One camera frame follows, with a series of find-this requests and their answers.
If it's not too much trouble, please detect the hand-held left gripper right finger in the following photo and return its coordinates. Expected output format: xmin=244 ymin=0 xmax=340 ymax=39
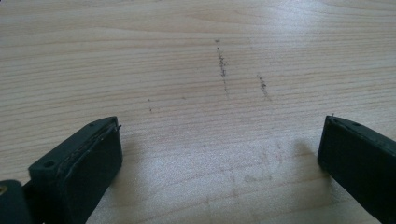
xmin=317 ymin=115 xmax=396 ymax=224

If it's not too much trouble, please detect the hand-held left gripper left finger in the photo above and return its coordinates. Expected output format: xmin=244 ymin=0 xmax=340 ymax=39
xmin=21 ymin=116 xmax=123 ymax=224

